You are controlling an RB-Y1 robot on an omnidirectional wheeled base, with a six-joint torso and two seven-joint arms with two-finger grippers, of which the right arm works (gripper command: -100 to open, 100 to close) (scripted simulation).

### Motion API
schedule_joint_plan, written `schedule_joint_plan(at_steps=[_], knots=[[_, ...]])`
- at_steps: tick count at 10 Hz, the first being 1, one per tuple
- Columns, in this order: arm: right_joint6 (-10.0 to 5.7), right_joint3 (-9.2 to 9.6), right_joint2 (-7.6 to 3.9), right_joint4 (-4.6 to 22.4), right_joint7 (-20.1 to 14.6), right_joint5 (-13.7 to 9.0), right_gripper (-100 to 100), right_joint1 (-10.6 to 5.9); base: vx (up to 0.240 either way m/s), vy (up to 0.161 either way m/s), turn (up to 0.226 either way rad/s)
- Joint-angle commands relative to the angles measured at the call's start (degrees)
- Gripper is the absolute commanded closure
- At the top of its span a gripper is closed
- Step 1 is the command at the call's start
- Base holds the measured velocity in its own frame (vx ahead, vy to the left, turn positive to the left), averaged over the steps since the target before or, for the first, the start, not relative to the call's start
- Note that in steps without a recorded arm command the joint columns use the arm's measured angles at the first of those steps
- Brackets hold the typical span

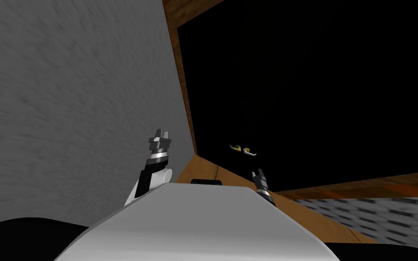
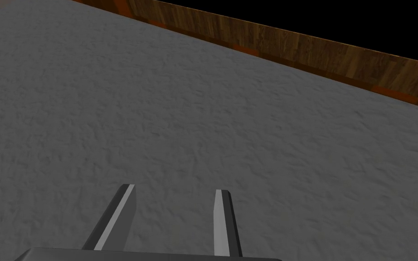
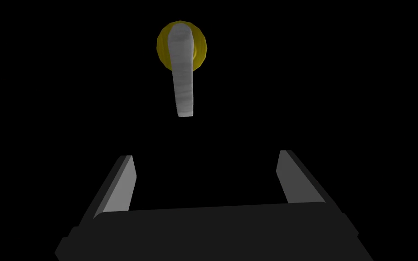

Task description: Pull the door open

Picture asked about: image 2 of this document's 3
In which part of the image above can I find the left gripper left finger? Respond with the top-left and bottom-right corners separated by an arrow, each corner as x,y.
82,184 -> 137,251

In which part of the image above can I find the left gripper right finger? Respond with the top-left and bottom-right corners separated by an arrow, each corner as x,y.
214,189 -> 243,258

